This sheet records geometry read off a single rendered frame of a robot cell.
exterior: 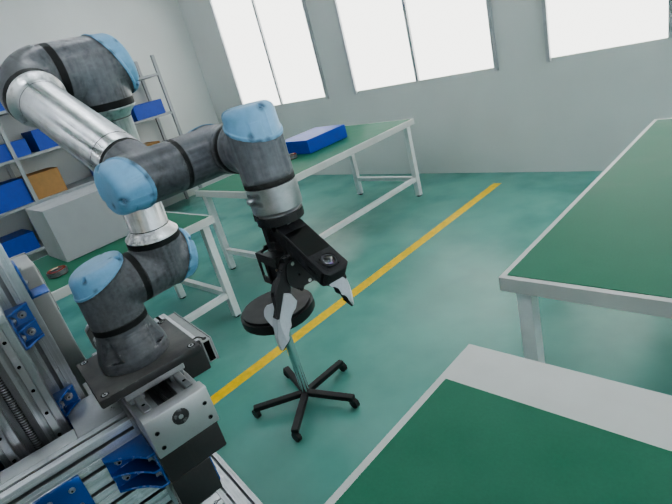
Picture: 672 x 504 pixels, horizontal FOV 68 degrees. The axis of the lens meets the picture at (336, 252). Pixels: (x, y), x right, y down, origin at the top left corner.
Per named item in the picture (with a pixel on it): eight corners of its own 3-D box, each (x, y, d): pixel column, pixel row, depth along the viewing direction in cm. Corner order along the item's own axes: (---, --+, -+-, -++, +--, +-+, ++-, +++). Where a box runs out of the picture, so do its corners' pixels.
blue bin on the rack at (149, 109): (124, 123, 667) (118, 109, 660) (151, 115, 693) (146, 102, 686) (138, 121, 638) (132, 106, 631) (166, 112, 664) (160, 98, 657)
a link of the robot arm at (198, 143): (150, 140, 74) (187, 135, 66) (211, 119, 81) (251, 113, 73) (169, 190, 77) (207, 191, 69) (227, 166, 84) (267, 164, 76)
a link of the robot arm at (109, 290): (81, 326, 108) (52, 271, 103) (137, 296, 116) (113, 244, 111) (102, 338, 100) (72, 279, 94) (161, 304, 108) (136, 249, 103)
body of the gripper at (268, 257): (302, 265, 83) (281, 198, 78) (333, 275, 76) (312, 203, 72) (264, 286, 79) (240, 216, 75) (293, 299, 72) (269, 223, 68)
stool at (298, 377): (242, 411, 251) (204, 318, 230) (310, 356, 281) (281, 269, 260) (315, 452, 213) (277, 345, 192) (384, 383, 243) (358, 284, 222)
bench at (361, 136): (224, 270, 437) (193, 190, 409) (360, 192, 553) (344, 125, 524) (289, 285, 374) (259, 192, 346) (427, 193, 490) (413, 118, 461)
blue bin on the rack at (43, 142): (30, 152, 593) (20, 133, 584) (64, 142, 619) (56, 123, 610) (40, 151, 564) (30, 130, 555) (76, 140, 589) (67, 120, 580)
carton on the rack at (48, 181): (27, 199, 596) (15, 177, 585) (57, 189, 618) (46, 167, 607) (36, 200, 568) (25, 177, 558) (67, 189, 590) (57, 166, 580)
